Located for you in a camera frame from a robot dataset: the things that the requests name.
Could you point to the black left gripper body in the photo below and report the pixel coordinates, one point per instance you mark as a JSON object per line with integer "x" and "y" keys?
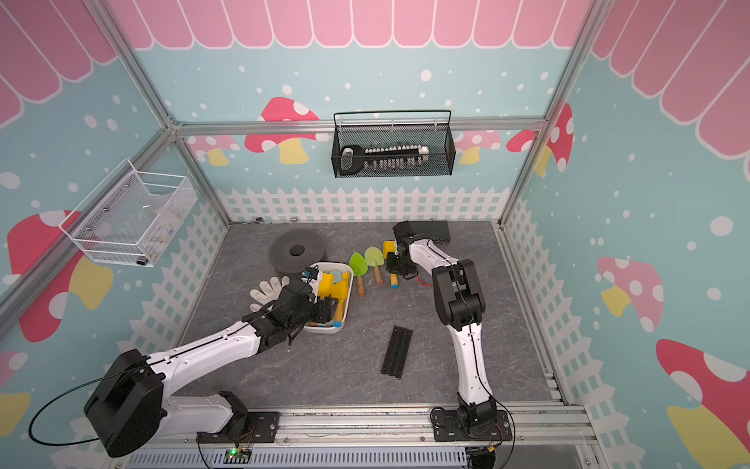
{"x": 322, "y": 312}

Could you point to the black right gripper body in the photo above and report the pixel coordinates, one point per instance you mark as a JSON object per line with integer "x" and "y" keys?
{"x": 395, "y": 265}

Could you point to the yellow plastic shovel blue cap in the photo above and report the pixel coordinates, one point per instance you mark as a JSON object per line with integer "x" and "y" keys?
{"x": 389, "y": 251}

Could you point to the bright green trowel wooden handle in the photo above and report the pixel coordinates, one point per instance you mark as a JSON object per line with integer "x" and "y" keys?
{"x": 359, "y": 266}

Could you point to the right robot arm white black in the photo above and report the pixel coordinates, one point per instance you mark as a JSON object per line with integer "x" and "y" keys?
{"x": 460, "y": 305}

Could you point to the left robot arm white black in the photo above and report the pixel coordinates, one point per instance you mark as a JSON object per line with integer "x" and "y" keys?
{"x": 137, "y": 401}

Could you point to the white plastic storage box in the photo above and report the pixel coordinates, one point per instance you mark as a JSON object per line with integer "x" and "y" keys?
{"x": 327, "y": 267}

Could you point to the white knit work glove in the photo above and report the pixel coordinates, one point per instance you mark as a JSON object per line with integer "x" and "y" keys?
{"x": 266, "y": 292}

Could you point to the black aluminium extrusion bar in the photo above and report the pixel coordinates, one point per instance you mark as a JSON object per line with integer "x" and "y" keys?
{"x": 395, "y": 357}

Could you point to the small green circuit board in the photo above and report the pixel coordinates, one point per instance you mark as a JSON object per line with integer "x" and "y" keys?
{"x": 237, "y": 456}

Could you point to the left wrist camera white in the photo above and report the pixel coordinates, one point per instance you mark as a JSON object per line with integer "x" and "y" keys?
{"x": 310, "y": 274}

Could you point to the black network switch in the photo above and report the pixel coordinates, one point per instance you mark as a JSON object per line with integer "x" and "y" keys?
{"x": 438, "y": 231}

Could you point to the black socket set rail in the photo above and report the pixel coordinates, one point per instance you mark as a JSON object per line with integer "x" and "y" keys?
{"x": 356, "y": 159}

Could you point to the black wire mesh wall basket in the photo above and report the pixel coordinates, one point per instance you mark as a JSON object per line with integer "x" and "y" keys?
{"x": 393, "y": 144}

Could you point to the white wire mesh wall basket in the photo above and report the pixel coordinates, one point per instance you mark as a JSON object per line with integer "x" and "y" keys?
{"x": 131, "y": 217}

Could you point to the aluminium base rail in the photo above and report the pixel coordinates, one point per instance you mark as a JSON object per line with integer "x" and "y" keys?
{"x": 523, "y": 435}

